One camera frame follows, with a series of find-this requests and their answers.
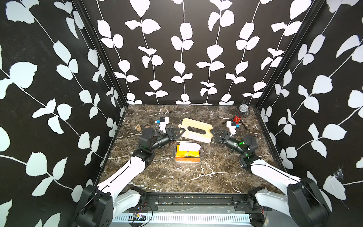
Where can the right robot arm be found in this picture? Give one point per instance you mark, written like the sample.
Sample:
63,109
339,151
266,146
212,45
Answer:
300,199

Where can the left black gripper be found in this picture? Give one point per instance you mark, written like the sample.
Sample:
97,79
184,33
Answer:
169,136

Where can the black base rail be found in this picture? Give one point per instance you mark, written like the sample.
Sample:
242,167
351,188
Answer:
238,202

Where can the orange tissue paper pack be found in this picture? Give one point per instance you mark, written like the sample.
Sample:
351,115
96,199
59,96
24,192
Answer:
187,156

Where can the white perforated strip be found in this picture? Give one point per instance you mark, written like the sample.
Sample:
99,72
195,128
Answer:
184,218

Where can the bamboo tissue box lid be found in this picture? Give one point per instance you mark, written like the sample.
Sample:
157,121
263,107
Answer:
196,130

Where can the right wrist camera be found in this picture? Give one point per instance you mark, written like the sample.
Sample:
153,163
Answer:
232,126

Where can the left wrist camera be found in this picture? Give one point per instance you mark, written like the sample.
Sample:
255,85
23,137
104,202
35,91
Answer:
163,122

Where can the white tissue sheet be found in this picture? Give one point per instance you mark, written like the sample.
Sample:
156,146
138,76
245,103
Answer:
189,146

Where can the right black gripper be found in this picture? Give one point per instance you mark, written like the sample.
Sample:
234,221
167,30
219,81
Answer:
225,138

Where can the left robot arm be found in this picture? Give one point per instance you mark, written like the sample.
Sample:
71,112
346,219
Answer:
99,204

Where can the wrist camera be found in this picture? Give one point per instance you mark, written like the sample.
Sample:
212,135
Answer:
163,122
232,126

